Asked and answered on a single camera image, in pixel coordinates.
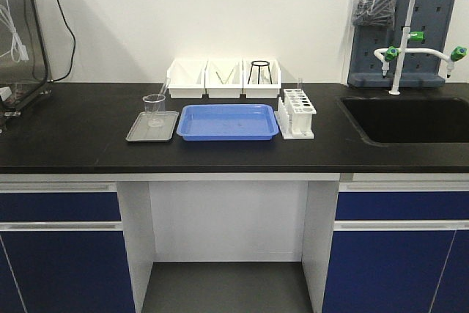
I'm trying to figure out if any middle white storage bin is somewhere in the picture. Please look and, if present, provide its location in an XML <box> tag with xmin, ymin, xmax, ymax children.
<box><xmin>205</xmin><ymin>59</ymin><xmax>243</xmax><ymax>99</ymax></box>

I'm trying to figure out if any right blue cabinet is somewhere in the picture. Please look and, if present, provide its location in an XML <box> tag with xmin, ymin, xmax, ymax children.
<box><xmin>322</xmin><ymin>185</ymin><xmax>468</xmax><ymax>312</ymax></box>

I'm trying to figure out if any white coiled cable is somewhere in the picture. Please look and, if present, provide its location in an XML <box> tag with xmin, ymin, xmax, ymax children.
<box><xmin>0</xmin><ymin>0</ymin><xmax>30</xmax><ymax>63</ymax></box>

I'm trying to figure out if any clear glass test tube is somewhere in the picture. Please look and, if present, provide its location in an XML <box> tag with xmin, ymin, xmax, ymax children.
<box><xmin>149</xmin><ymin>77</ymin><xmax>170</xmax><ymax>127</ymax></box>

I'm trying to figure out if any blue-grey pegboard drying rack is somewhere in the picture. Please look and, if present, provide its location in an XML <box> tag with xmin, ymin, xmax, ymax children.
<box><xmin>347</xmin><ymin>0</ymin><xmax>455</xmax><ymax>89</ymax></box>

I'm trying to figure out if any right white storage bin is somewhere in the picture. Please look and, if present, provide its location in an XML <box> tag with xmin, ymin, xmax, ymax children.
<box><xmin>243</xmin><ymin>58</ymin><xmax>281</xmax><ymax>98</ymax></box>

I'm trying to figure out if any black metal frame stand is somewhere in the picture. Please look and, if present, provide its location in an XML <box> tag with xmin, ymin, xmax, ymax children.
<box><xmin>1</xmin><ymin>0</ymin><xmax>49</xmax><ymax>119</ymax></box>

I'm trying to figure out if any black hanging cable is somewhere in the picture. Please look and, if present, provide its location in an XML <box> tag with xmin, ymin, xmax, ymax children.
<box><xmin>43</xmin><ymin>0</ymin><xmax>77</xmax><ymax>83</ymax></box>

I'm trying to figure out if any left blue cabinet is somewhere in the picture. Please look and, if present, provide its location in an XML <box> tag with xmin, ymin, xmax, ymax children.
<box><xmin>1</xmin><ymin>183</ymin><xmax>141</xmax><ymax>312</ymax></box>

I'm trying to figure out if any clear glass beaker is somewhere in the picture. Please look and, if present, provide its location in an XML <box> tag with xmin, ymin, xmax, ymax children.
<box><xmin>142</xmin><ymin>94</ymin><xmax>166</xmax><ymax>128</ymax></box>

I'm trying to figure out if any black lab sink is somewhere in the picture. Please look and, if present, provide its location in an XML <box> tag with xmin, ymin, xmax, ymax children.
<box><xmin>338</xmin><ymin>97</ymin><xmax>468</xmax><ymax>146</ymax></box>

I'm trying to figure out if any left white storage bin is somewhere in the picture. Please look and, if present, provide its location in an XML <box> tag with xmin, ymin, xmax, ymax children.
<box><xmin>167</xmin><ymin>59</ymin><xmax>207</xmax><ymax>99</ymax></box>

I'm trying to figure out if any blue cabinet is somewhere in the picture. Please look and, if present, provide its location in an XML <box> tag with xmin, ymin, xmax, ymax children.
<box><xmin>322</xmin><ymin>185</ymin><xmax>468</xmax><ymax>312</ymax></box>
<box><xmin>1</xmin><ymin>183</ymin><xmax>141</xmax><ymax>312</ymax></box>

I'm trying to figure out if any white test tube rack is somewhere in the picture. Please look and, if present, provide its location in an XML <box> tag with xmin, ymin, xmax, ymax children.
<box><xmin>274</xmin><ymin>89</ymin><xmax>317</xmax><ymax>139</ymax></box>

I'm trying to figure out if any grey metal tray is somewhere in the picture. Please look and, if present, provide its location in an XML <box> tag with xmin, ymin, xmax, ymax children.
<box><xmin>125</xmin><ymin>111</ymin><xmax>179</xmax><ymax>142</ymax></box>

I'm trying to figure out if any blue plastic tray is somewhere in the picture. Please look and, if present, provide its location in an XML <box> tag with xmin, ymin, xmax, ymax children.
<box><xmin>177</xmin><ymin>104</ymin><xmax>278</xmax><ymax>141</ymax></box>

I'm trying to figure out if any black wire tripod stand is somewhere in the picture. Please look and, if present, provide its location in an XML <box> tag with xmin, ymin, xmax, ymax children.
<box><xmin>248</xmin><ymin>60</ymin><xmax>273</xmax><ymax>84</ymax></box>

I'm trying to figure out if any white gooseneck lab faucet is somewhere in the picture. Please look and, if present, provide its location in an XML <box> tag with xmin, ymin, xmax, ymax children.
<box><xmin>374</xmin><ymin>0</ymin><xmax>468</xmax><ymax>95</ymax></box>

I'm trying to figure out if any white storage bin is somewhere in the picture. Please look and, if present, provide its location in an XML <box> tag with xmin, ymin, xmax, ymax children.
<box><xmin>243</xmin><ymin>58</ymin><xmax>281</xmax><ymax>98</ymax></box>
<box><xmin>167</xmin><ymin>59</ymin><xmax>207</xmax><ymax>99</ymax></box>
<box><xmin>205</xmin><ymin>59</ymin><xmax>243</xmax><ymax>99</ymax></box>

